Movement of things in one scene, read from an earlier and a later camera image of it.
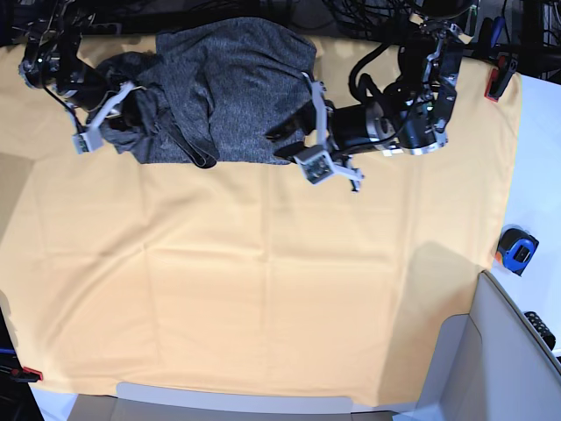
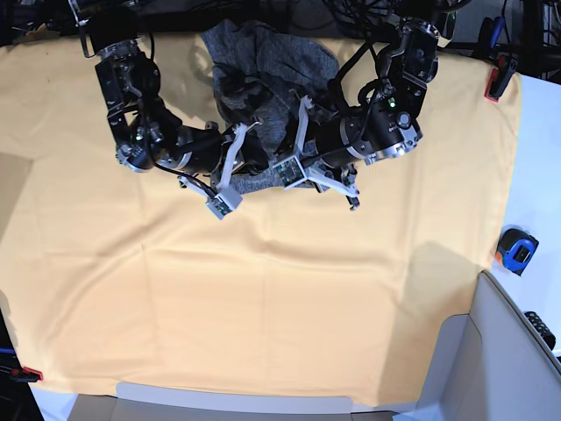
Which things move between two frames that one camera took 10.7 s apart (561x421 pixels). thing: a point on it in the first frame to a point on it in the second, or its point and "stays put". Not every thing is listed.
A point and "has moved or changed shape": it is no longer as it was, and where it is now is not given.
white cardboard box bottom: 141,402 stays put
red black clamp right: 500,75 stays put
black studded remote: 542,327 stays put
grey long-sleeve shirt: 213,91 has moved or changed shape
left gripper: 87,86 to 209,152
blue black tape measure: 516,246 stays put
